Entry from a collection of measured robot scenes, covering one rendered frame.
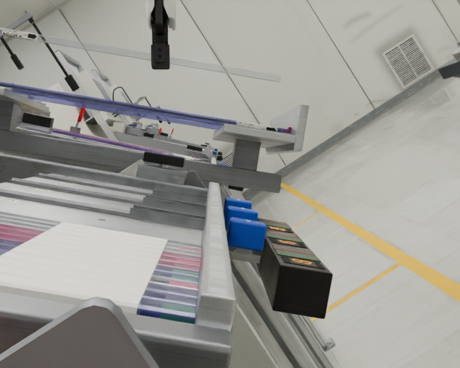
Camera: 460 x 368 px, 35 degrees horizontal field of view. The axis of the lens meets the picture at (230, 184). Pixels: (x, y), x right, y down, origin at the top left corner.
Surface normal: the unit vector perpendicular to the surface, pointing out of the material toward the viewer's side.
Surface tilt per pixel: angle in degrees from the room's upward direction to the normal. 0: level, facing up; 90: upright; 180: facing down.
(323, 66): 90
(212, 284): 42
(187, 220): 90
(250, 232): 90
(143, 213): 90
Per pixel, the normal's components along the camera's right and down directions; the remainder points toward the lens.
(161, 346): 0.02, 0.06
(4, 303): 0.17, -0.98
